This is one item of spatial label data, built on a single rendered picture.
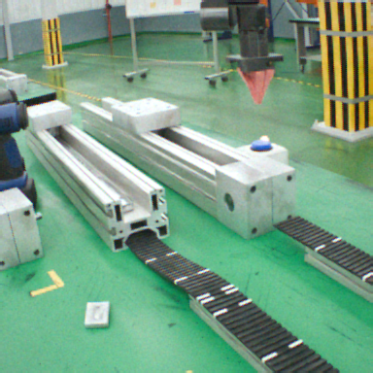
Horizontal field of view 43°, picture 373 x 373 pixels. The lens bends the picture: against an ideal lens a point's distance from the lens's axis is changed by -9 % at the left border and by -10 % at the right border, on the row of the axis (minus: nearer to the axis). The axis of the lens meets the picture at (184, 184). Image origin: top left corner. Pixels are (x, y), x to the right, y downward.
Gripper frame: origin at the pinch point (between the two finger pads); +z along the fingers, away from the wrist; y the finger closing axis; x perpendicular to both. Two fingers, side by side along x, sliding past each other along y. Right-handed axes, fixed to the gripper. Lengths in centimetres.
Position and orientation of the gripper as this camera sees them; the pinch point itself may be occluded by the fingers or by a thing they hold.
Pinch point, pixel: (257, 99)
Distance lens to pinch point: 100.7
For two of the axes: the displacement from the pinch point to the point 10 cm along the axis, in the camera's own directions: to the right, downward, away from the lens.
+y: -8.8, 2.4, -4.0
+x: 4.6, 2.9, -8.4
